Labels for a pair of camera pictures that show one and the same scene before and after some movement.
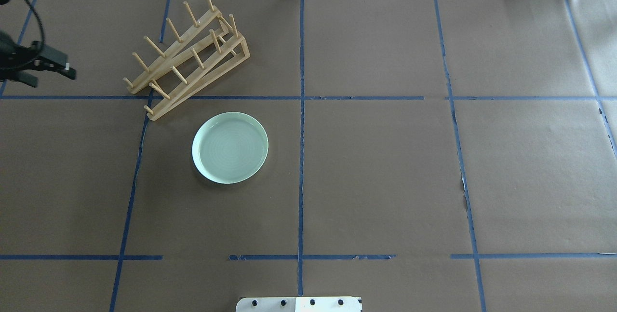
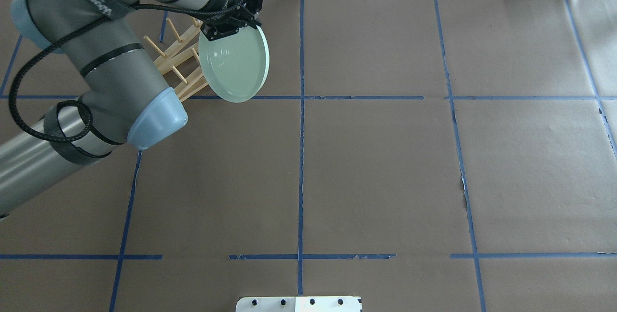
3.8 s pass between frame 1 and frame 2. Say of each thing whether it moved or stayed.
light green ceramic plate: moved
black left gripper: moved
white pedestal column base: stayed
